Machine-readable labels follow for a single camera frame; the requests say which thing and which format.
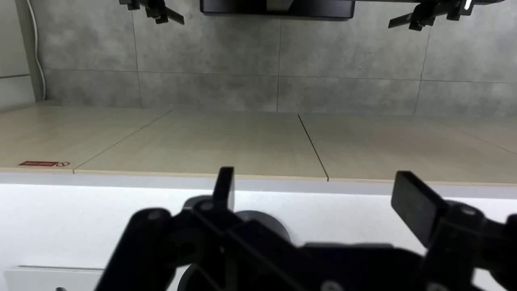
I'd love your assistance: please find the white wall cable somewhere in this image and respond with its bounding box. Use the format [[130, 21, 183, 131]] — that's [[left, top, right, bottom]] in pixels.
[[25, 0, 49, 102]]

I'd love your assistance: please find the black tripod leg right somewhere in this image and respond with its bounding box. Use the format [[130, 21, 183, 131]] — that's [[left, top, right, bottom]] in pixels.
[[388, 0, 503, 31]]

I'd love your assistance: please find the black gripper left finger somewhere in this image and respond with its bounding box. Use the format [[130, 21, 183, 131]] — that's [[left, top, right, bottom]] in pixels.
[[94, 165, 298, 291]]

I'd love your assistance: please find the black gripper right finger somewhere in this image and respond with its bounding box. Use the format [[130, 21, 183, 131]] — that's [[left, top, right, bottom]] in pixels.
[[392, 171, 517, 291]]

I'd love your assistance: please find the black tripod leg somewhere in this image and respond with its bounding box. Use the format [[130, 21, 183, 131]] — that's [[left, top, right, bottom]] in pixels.
[[388, 0, 503, 31], [119, 0, 185, 24]]

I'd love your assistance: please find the black tripod leg left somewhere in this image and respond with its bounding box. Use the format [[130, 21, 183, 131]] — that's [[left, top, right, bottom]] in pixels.
[[119, 0, 185, 24]]

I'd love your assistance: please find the white cabinet drawer front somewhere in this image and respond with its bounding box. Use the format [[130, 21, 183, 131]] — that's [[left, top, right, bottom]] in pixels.
[[6, 267, 102, 291]]

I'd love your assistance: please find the red floor sticker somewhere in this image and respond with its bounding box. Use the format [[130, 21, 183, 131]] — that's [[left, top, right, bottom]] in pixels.
[[20, 160, 72, 168]]

